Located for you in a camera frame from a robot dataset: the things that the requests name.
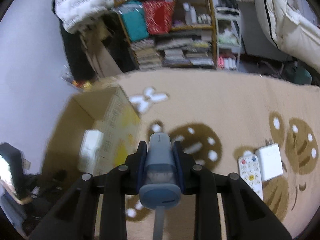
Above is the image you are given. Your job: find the white TV remote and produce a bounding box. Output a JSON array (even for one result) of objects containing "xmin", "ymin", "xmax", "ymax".
[{"xmin": 238, "ymin": 151, "xmax": 263, "ymax": 200}]

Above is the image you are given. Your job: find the white plug charger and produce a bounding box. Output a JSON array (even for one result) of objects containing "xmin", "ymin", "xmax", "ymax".
[{"xmin": 254, "ymin": 143, "xmax": 283, "ymax": 182}]

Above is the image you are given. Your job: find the white square charger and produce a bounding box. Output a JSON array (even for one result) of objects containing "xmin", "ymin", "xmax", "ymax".
[{"xmin": 78, "ymin": 129, "xmax": 104, "ymax": 174}]

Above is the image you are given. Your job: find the light blue device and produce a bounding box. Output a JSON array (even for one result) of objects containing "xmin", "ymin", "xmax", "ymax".
[{"xmin": 139, "ymin": 133, "xmax": 182, "ymax": 239}]

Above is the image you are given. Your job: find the cardboard box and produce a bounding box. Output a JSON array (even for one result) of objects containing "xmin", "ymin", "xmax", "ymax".
[{"xmin": 42, "ymin": 86, "xmax": 140, "ymax": 181}]

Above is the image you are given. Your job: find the beige patterned blanket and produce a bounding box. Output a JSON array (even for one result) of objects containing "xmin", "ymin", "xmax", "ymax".
[{"xmin": 96, "ymin": 69, "xmax": 319, "ymax": 239}]

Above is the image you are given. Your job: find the plastic snack bag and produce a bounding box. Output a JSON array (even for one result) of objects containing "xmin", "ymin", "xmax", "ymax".
[{"xmin": 61, "ymin": 65, "xmax": 96, "ymax": 92}]

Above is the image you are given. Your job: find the black hanging coat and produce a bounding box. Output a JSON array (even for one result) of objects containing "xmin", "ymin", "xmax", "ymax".
[{"xmin": 51, "ymin": 0, "xmax": 98, "ymax": 81}]

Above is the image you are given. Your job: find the beige trench coat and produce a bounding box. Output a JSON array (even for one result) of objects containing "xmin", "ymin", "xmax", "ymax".
[{"xmin": 80, "ymin": 20, "xmax": 123, "ymax": 79}]

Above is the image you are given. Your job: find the stack of books left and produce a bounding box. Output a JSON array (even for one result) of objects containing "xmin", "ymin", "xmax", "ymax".
[{"xmin": 130, "ymin": 38, "xmax": 162, "ymax": 70}]

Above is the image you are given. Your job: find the stack of books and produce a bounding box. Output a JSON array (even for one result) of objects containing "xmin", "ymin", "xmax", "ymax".
[
  {"xmin": 156, "ymin": 37, "xmax": 215, "ymax": 68},
  {"xmin": 130, "ymin": 38, "xmax": 162, "ymax": 70}
]

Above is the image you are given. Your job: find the stack of books right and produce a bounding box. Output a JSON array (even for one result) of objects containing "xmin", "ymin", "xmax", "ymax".
[{"xmin": 156, "ymin": 37, "xmax": 215, "ymax": 68}]

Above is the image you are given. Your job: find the white trolley cart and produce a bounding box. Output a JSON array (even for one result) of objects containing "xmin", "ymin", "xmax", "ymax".
[{"xmin": 215, "ymin": 7, "xmax": 242, "ymax": 71}]

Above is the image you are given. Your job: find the white puffer jacket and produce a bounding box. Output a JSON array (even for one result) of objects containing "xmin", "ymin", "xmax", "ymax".
[{"xmin": 55, "ymin": 0, "xmax": 114, "ymax": 34}]

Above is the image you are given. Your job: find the teal gift bag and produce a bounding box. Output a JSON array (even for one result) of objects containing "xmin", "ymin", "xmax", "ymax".
[{"xmin": 118, "ymin": 1, "xmax": 149, "ymax": 42}]

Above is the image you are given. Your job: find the wooden bookshelf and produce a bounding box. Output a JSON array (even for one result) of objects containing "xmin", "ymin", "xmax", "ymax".
[{"xmin": 114, "ymin": 0, "xmax": 216, "ymax": 70}]

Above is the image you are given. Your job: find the red gift bag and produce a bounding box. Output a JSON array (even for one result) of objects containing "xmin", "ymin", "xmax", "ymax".
[{"xmin": 143, "ymin": 0, "xmax": 176, "ymax": 35}]

